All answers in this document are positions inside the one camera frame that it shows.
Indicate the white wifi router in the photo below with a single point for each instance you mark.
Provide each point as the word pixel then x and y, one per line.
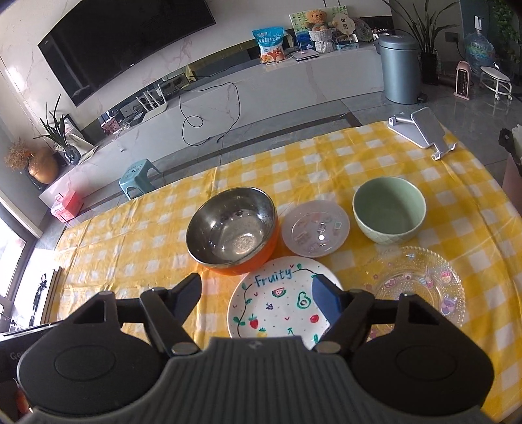
pixel 151 105

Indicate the green plant in glass vase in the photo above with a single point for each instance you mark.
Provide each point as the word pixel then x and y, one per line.
pixel 55 130

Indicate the small teal plastic stool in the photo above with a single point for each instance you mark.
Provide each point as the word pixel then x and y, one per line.
pixel 136 178

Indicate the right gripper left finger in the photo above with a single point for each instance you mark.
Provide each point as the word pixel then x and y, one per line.
pixel 166 310

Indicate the brown teddy bear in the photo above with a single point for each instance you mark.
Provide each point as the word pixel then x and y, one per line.
pixel 316 20

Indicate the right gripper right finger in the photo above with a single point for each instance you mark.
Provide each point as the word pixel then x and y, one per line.
pixel 347 313

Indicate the yellow checkered tablecloth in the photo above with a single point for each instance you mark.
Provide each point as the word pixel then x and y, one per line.
pixel 470 222

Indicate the hanging ivy plant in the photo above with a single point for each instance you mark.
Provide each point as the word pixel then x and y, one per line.
pixel 508 36

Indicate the white phone stand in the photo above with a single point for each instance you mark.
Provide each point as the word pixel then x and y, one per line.
pixel 424 130

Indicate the black wall television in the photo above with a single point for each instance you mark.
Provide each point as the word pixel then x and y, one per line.
pixel 100 39

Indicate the grey blue trash can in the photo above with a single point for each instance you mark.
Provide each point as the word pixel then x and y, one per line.
pixel 400 66

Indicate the white TV cabinet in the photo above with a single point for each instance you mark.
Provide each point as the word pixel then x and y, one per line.
pixel 193 121

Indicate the small white sticker plate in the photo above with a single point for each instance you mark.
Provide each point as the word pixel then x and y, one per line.
pixel 315 229

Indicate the white Fruity painted plate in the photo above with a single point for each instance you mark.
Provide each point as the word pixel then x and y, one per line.
pixel 276 301

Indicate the pink small heater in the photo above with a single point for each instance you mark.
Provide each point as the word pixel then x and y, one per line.
pixel 463 80

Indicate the copper round vase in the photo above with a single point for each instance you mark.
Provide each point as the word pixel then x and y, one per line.
pixel 43 166

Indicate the clear glass sticker plate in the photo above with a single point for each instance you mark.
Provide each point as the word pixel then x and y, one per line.
pixel 416 270

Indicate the tall potted green plant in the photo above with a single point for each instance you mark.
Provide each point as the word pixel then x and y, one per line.
pixel 422 25

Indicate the green ceramic bowl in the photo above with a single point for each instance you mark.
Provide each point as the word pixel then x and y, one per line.
pixel 389 210

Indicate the wooden tray with black item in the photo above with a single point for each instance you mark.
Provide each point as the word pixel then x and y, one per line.
pixel 43 300

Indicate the red pink box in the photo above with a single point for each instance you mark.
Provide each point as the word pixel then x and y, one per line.
pixel 66 206

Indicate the blue snack bag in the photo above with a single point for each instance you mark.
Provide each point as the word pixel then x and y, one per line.
pixel 270 42

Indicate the white round stool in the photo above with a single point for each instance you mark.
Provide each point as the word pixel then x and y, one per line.
pixel 497 82

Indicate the blue water jug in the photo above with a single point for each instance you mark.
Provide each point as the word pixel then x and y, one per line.
pixel 479 51

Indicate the orange steel bowl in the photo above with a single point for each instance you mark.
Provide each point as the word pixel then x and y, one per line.
pixel 235 231

